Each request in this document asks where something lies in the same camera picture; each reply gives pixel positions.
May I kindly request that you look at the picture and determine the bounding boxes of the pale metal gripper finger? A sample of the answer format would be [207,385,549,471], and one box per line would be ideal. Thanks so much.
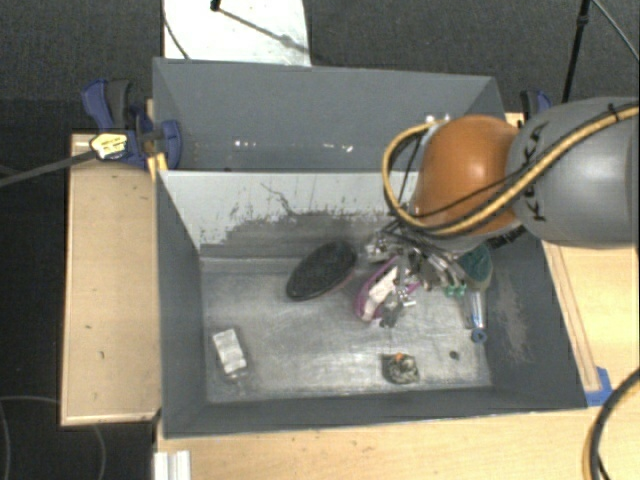
[378,299,404,330]
[397,278,419,310]

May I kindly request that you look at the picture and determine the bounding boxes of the dark camouflage toy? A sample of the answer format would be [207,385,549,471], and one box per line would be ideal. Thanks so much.
[381,352,421,385]

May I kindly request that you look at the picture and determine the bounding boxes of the dark green sponge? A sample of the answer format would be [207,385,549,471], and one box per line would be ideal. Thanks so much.
[458,244,494,290]

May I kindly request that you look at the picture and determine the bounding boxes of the black oval brush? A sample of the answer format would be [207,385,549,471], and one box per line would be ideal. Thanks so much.
[285,240,359,302]

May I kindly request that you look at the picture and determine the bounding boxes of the grey metal bin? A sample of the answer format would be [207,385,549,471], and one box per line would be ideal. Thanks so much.
[151,56,589,439]

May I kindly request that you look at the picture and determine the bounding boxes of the clear glass block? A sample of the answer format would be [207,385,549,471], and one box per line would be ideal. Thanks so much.
[211,327,249,378]

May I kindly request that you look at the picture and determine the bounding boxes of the pale wood board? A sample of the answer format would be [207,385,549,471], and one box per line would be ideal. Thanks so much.
[60,132,164,427]

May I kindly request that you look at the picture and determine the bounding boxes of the purple and white ring toy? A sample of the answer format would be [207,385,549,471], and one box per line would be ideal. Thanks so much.
[355,257,401,325]

